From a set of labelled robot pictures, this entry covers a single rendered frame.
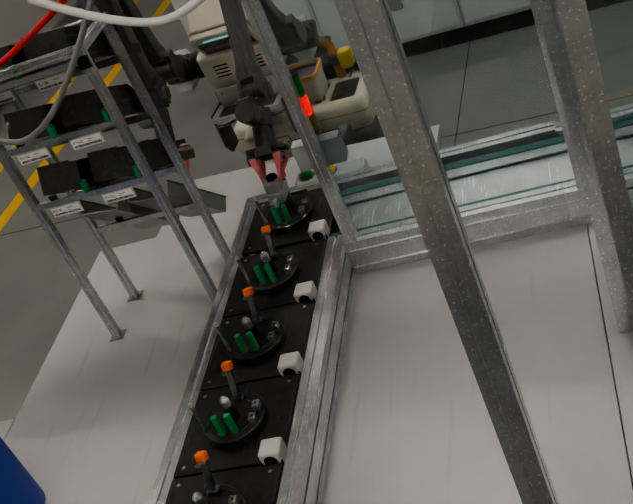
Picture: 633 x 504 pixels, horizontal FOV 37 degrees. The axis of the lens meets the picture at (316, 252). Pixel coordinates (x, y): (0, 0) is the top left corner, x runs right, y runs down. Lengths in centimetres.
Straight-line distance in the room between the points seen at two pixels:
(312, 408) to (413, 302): 45
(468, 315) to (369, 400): 83
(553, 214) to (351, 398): 66
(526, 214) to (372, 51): 130
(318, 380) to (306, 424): 12
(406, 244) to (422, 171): 125
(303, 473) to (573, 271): 79
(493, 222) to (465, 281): 111
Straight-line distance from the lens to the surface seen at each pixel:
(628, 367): 196
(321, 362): 205
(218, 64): 315
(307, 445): 189
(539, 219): 232
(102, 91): 222
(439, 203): 115
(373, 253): 239
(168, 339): 255
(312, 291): 223
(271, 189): 248
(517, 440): 143
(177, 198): 249
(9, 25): 830
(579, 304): 212
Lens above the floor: 223
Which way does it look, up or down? 32 degrees down
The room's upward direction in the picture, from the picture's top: 25 degrees counter-clockwise
